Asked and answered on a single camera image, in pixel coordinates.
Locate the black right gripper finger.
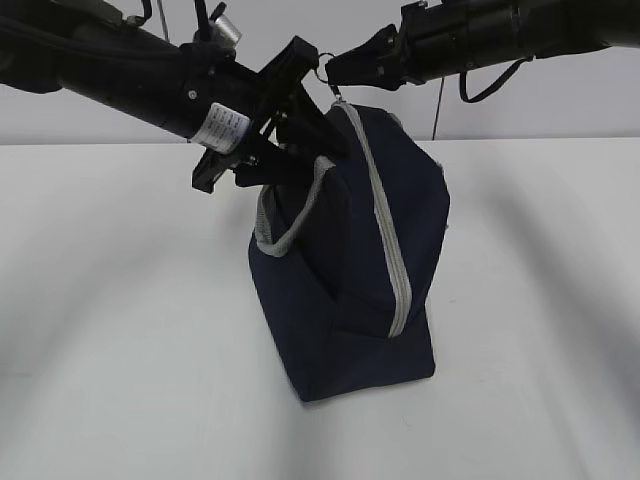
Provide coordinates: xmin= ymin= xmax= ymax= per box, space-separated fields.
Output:
xmin=327 ymin=24 xmax=400 ymax=90

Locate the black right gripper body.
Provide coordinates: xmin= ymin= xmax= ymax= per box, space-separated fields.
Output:
xmin=377 ymin=1 xmax=450 ymax=90

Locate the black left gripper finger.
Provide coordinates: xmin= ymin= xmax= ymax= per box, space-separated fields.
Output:
xmin=279 ymin=85 xmax=349 ymax=157
xmin=234 ymin=139 xmax=314 ymax=188

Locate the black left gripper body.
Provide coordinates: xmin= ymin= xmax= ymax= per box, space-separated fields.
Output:
xmin=191 ymin=37 xmax=319 ymax=193

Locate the navy blue lunch bag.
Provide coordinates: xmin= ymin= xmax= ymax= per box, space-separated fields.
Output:
xmin=248 ymin=98 xmax=450 ymax=403

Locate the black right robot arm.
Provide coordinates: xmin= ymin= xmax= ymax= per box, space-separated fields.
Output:
xmin=325 ymin=1 xmax=639 ymax=104

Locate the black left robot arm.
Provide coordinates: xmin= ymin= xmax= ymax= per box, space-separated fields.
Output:
xmin=1 ymin=1 xmax=348 ymax=193

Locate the black cable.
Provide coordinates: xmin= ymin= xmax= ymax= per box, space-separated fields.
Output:
xmin=458 ymin=54 xmax=534 ymax=104

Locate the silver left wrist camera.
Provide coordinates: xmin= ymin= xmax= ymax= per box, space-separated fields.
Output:
xmin=210 ymin=13 xmax=242 ymax=50

